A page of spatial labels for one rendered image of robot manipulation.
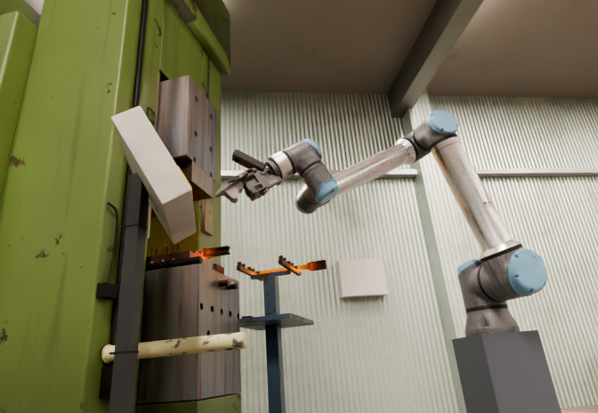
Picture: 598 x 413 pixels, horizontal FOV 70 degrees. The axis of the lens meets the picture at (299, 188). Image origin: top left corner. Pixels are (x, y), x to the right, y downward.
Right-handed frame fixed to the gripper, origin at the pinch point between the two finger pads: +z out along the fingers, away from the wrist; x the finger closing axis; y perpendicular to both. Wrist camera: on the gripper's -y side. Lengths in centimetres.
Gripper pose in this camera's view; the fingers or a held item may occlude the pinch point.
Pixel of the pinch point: (217, 192)
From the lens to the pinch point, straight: 136.9
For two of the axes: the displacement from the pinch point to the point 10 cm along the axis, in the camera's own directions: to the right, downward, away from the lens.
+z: -8.1, 4.5, -3.7
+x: -1.8, 4.0, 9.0
